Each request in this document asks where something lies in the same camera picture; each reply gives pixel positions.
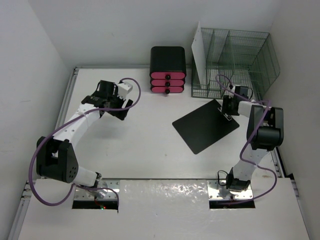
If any black clipboard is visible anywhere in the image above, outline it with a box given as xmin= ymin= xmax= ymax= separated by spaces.
xmin=172 ymin=99 xmax=240 ymax=155

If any white paper sheet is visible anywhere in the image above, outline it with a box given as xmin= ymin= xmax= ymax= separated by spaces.
xmin=191 ymin=21 xmax=206 ymax=89

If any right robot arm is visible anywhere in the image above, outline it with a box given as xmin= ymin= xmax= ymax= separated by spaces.
xmin=220 ymin=85 xmax=284 ymax=192

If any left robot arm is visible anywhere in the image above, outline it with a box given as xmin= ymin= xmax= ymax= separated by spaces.
xmin=36 ymin=80 xmax=134 ymax=188

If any black drawer cabinet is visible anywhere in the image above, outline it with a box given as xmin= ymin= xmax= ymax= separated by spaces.
xmin=149 ymin=46 xmax=186 ymax=74

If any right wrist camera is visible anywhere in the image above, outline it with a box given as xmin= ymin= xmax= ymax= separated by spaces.
xmin=228 ymin=84 xmax=236 ymax=99

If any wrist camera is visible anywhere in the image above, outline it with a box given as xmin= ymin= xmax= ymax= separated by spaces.
xmin=228 ymin=84 xmax=236 ymax=99
xmin=117 ymin=82 xmax=133 ymax=100

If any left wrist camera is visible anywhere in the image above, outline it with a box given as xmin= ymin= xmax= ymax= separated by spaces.
xmin=117 ymin=82 xmax=133 ymax=100

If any green wire mesh organizer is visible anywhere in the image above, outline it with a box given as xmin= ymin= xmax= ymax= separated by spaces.
xmin=191 ymin=28 xmax=280 ymax=101

